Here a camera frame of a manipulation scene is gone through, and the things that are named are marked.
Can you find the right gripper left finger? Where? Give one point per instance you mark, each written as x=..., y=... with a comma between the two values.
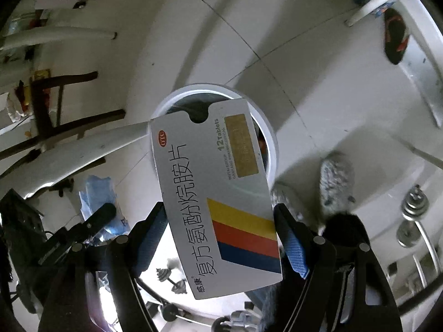
x=73, y=303

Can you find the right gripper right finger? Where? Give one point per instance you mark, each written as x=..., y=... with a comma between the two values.
x=342, y=290

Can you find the white medicine tablet box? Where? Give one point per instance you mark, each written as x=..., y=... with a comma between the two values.
x=217, y=200

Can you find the white round trash bin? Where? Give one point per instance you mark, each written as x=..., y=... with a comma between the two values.
x=195, y=99

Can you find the blue plastic bag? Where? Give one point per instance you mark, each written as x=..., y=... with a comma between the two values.
x=98, y=191

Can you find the dark wooden chair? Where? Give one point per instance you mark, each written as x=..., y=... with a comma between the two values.
x=41, y=108

